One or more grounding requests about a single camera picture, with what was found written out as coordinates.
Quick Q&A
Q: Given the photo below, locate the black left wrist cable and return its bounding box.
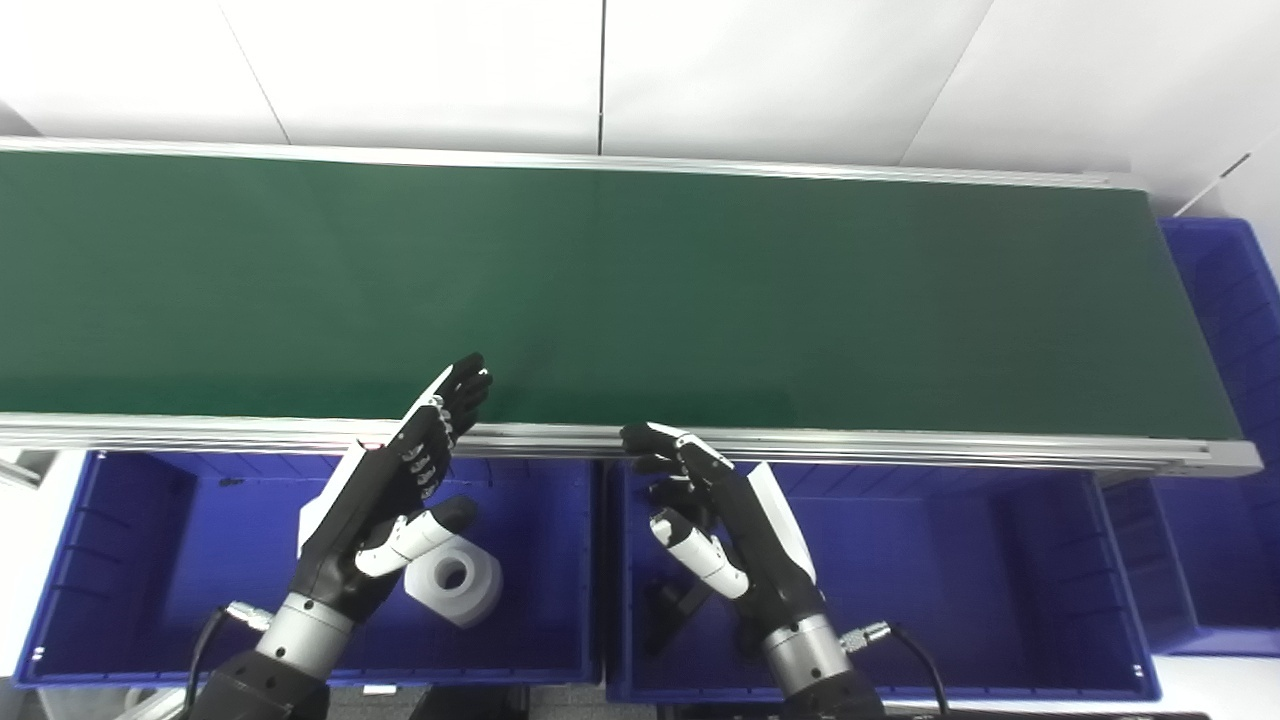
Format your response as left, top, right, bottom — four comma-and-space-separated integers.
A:
183, 600, 273, 720

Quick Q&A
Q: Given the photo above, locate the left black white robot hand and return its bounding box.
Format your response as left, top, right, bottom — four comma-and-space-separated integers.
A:
288, 352, 493, 623

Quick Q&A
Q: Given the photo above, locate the green conveyor belt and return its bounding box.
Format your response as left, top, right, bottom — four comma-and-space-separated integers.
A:
0, 150, 1244, 441
0, 135, 1263, 479

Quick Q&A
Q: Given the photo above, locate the black robot torso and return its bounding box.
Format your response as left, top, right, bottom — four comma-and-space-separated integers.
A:
410, 685, 531, 720

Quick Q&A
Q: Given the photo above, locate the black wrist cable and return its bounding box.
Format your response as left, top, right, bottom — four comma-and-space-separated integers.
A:
840, 620, 949, 716
183, 600, 273, 720

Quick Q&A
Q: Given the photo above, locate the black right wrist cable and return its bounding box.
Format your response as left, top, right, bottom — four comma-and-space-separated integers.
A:
840, 620, 949, 716

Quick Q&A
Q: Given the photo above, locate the white cylindrical plastic part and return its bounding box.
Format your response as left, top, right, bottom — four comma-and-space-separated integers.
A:
403, 535, 504, 629

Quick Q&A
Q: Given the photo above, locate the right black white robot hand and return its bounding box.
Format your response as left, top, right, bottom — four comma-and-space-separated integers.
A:
618, 420, 829, 633

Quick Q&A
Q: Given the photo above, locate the blue plastic bin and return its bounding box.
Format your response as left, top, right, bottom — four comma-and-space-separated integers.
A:
605, 460, 1163, 703
12, 450, 603, 689
1100, 217, 1280, 658

